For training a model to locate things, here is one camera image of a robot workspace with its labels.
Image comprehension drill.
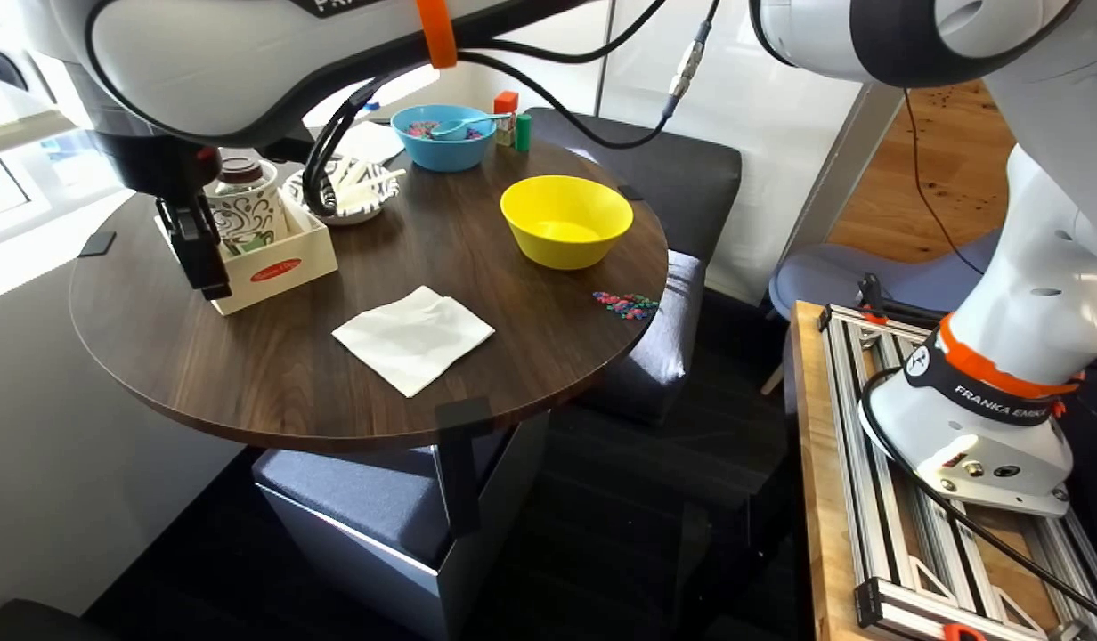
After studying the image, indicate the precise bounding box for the round dark wooden table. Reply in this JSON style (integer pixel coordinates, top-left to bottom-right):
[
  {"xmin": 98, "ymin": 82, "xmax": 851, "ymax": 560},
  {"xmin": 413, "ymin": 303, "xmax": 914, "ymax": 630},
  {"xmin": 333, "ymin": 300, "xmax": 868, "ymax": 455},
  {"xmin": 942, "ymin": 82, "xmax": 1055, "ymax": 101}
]
[{"xmin": 63, "ymin": 138, "xmax": 672, "ymax": 538}]

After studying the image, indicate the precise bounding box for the small grey table tag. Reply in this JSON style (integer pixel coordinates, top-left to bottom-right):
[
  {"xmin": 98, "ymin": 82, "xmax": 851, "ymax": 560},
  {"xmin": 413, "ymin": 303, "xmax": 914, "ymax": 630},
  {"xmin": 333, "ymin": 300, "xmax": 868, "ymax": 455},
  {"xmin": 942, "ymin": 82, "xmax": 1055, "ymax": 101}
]
[{"xmin": 77, "ymin": 232, "xmax": 117, "ymax": 260}]

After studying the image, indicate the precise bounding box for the colourful candy wrapper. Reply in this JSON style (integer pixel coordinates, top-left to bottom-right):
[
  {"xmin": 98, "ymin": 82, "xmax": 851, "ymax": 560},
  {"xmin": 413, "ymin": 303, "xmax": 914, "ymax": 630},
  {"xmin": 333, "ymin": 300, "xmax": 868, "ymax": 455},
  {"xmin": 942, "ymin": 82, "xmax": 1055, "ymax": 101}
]
[{"xmin": 590, "ymin": 289, "xmax": 659, "ymax": 323}]

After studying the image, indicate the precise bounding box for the green wooden cylinder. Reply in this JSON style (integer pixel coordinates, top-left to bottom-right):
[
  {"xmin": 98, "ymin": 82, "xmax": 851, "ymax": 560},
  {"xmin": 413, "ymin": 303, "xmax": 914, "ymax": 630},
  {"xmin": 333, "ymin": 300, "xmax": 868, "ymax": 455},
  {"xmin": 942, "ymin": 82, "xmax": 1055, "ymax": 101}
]
[{"xmin": 514, "ymin": 114, "xmax": 535, "ymax": 155}]

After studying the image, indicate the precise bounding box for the light wooden box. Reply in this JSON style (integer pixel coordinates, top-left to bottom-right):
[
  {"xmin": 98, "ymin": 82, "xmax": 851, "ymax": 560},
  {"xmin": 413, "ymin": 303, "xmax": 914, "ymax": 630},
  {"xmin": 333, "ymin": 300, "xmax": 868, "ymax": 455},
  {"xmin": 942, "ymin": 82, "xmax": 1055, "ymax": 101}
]
[{"xmin": 199, "ymin": 217, "xmax": 338, "ymax": 317}]

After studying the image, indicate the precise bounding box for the blue bowl with items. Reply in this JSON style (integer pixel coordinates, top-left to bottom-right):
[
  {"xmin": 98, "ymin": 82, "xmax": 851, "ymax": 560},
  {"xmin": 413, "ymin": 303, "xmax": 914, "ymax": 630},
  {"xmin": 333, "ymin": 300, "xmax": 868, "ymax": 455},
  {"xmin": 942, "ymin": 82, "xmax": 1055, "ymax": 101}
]
[{"xmin": 390, "ymin": 104, "xmax": 496, "ymax": 175}]

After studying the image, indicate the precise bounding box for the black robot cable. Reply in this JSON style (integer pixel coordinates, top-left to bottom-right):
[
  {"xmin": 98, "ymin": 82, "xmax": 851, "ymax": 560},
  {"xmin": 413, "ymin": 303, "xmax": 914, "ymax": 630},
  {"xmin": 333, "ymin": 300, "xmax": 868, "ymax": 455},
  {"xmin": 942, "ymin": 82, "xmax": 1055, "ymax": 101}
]
[{"xmin": 295, "ymin": 0, "xmax": 724, "ymax": 224}]

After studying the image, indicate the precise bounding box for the dark cushioned bench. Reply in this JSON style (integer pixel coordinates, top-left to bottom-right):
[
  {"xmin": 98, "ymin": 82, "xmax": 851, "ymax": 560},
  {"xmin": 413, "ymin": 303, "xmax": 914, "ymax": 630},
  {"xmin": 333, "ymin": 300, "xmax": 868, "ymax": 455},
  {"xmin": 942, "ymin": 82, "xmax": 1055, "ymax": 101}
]
[{"xmin": 532, "ymin": 107, "xmax": 740, "ymax": 263}]

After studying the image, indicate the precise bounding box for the yellow plastic bowl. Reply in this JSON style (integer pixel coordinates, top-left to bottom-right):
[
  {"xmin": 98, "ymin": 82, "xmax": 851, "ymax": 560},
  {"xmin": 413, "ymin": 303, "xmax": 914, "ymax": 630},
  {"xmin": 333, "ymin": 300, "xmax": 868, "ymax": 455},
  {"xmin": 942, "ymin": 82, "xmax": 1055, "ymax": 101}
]
[{"xmin": 498, "ymin": 175, "xmax": 632, "ymax": 271}]

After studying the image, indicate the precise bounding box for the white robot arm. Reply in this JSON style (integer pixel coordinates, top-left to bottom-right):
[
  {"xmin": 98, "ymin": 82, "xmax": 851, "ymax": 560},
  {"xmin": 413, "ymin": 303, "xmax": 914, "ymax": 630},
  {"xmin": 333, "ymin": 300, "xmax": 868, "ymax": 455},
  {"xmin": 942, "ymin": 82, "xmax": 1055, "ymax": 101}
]
[{"xmin": 36, "ymin": 0, "xmax": 1097, "ymax": 391}]

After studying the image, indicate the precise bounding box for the wooden robot mounting platform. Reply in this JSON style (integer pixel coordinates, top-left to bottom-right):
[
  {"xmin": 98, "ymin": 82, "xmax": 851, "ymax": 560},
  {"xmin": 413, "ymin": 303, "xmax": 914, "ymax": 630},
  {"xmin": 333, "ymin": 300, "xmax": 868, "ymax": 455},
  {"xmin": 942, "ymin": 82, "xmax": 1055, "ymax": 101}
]
[{"xmin": 790, "ymin": 303, "xmax": 1097, "ymax": 641}]

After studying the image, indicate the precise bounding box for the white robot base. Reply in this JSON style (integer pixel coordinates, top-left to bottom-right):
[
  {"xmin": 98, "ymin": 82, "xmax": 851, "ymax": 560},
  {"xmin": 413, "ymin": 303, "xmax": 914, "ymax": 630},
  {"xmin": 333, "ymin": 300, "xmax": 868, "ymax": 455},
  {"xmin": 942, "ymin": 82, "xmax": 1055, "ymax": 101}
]
[{"xmin": 857, "ymin": 317, "xmax": 1090, "ymax": 516}]

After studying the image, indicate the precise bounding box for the white paper napkin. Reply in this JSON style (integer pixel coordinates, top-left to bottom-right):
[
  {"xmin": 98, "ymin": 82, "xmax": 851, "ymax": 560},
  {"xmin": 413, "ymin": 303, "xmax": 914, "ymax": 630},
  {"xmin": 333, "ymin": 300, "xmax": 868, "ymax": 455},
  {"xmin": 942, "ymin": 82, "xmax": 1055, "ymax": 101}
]
[{"xmin": 332, "ymin": 284, "xmax": 496, "ymax": 401}]

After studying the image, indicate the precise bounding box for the small patterned plate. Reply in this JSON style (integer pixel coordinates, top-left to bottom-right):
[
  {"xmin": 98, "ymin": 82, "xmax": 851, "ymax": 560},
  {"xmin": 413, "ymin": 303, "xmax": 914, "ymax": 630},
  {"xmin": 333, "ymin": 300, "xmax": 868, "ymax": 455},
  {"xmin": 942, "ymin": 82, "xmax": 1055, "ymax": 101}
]
[{"xmin": 277, "ymin": 160, "xmax": 399, "ymax": 230}]

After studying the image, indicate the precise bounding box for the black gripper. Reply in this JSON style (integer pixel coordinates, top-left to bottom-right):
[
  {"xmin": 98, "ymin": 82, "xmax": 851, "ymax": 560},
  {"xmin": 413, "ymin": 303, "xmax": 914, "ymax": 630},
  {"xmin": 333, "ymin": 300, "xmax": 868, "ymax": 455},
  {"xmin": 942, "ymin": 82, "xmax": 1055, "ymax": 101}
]
[{"xmin": 98, "ymin": 131, "xmax": 230, "ymax": 300}]

